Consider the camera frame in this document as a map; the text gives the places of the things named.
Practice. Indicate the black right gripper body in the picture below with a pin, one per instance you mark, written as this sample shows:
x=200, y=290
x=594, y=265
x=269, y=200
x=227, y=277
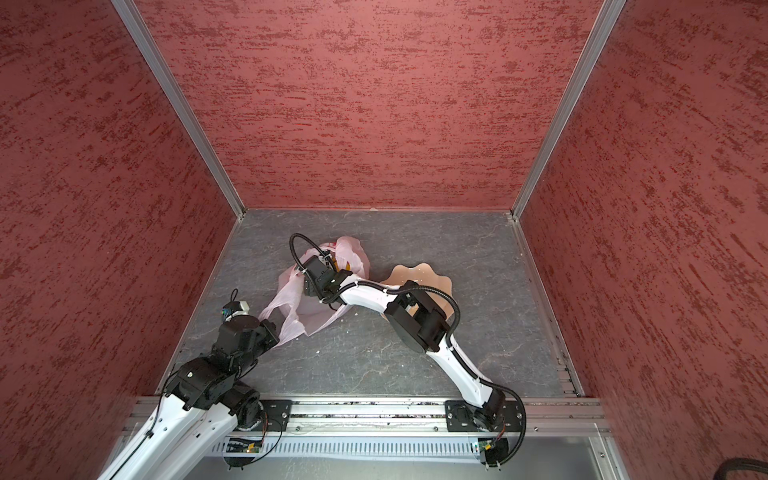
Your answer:
x=316, y=287

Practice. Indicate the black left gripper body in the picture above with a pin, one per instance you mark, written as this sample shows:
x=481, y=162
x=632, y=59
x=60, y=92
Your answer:
x=266, y=339

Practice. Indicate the pink plastic bag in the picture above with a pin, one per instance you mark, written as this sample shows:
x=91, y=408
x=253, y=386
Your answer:
x=304, y=314

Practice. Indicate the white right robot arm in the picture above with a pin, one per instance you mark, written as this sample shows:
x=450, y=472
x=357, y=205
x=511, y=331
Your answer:
x=425, y=319

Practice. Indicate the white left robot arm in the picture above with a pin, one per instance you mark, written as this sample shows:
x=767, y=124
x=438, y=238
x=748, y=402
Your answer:
x=201, y=403

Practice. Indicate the pink wavy bowl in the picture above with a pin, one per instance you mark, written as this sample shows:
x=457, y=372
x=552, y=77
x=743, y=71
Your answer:
x=424, y=275

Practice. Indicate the left circuit board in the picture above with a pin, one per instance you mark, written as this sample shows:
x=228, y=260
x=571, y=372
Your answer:
x=244, y=446

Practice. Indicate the circuit board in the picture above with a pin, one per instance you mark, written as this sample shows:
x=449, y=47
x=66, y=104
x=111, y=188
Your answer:
x=492, y=452
x=244, y=446

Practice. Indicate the right circuit board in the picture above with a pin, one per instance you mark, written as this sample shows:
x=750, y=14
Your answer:
x=492, y=452

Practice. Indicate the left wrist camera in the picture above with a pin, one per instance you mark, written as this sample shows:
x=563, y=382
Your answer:
x=233, y=309

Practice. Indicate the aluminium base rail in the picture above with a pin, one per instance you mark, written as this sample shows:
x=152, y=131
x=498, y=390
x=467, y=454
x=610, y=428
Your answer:
x=430, y=428

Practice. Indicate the left corner aluminium post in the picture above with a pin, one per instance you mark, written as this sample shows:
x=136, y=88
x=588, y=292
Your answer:
x=138, y=30

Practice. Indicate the corner aluminium post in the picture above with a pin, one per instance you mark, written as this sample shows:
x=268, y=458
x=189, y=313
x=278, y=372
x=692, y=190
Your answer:
x=138, y=30
x=602, y=28

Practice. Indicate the right corner aluminium post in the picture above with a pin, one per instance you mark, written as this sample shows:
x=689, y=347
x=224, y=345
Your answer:
x=602, y=28

